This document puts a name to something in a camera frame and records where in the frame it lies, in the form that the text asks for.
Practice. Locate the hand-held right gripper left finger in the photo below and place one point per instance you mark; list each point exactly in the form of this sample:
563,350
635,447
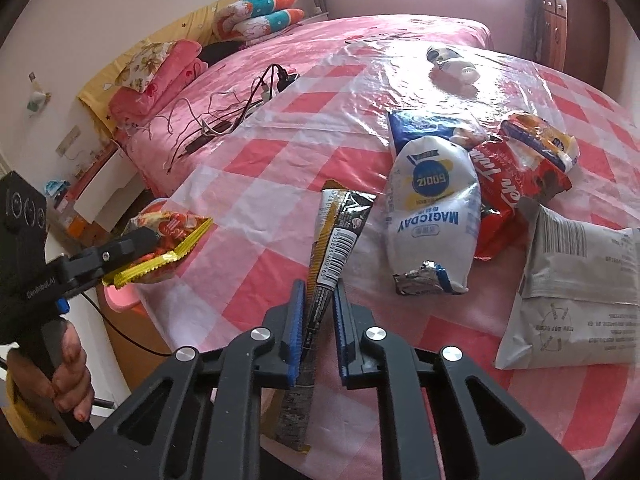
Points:
297,325

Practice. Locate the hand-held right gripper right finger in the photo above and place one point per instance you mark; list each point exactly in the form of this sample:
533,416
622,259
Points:
342,330

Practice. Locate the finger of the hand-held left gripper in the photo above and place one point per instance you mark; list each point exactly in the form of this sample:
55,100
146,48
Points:
115,252

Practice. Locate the red yellow snack packet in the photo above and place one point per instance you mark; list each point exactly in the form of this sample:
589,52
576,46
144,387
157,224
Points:
170,227

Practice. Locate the black yellow stick sachet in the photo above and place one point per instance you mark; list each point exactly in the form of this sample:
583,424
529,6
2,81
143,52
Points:
340,230

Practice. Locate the white blue salt bag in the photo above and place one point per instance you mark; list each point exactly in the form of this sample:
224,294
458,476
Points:
430,230

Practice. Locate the person's left forearm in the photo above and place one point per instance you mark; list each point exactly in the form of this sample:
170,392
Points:
30,420

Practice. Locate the person's left hand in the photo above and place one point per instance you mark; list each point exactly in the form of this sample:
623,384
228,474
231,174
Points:
70,375

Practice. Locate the orange box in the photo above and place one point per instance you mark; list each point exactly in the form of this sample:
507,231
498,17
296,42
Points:
80,227

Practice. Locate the white nightstand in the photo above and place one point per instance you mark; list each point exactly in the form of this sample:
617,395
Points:
115,180

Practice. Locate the light blue cloth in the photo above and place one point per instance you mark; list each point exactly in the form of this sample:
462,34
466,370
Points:
54,187

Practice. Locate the floral pillow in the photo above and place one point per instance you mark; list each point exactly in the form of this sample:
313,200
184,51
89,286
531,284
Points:
145,62

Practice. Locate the folded pink blanket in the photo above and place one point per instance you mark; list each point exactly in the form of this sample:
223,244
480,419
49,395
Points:
185,62

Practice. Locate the red snack bag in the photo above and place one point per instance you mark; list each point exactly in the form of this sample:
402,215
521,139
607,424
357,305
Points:
500,185

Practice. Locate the dark blue white bag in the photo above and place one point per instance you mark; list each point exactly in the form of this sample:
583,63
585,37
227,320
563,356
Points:
425,125

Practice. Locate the black cloth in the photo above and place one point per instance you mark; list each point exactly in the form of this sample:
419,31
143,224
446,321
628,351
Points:
220,52

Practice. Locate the yellow star-print headboard cover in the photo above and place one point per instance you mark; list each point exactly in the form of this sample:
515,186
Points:
165,30

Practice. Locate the large grey foil packet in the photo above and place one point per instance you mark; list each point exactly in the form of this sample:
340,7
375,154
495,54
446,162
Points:
575,305

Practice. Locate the white power strip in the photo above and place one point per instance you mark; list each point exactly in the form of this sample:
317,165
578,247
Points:
280,85

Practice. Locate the bread packet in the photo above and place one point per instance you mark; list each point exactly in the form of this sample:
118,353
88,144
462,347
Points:
540,137

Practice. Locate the cartoon pillow with orange end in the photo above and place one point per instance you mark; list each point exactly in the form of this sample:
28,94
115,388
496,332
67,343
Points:
272,25
260,5

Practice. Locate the bed with pink bedspread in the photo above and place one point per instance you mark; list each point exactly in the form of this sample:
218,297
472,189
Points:
320,40

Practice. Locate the small white bottle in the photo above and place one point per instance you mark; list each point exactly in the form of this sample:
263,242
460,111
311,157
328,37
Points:
452,66

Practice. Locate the white bedside stand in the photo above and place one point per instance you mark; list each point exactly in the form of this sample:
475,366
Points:
320,12

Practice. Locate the hanging grey cloth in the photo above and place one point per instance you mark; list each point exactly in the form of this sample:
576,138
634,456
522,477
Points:
532,25

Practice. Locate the brown wooden cabinet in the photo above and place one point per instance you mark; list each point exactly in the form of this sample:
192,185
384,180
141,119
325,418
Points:
575,30

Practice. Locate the white green wall hanger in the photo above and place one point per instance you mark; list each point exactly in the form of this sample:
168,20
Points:
39,97

